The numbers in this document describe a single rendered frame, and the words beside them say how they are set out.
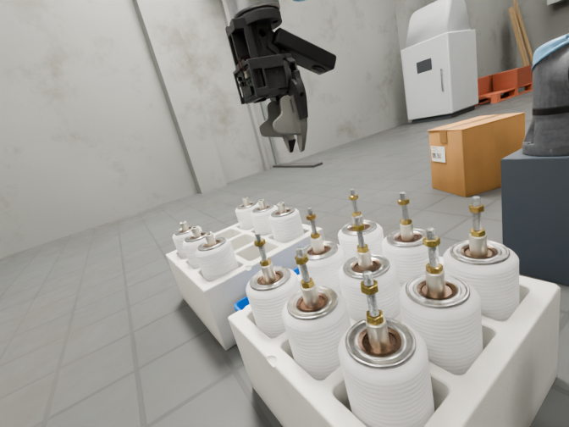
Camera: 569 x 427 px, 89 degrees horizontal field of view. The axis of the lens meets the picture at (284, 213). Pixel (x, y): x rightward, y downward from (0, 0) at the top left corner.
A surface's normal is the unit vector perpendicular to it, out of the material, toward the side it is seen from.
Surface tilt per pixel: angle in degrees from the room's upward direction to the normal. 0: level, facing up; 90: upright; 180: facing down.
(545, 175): 90
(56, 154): 90
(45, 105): 90
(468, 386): 0
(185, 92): 90
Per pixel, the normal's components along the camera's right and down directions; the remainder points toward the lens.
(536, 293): -0.24, -0.93
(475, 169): 0.15, 0.26
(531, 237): -0.83, 0.35
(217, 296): 0.57, 0.11
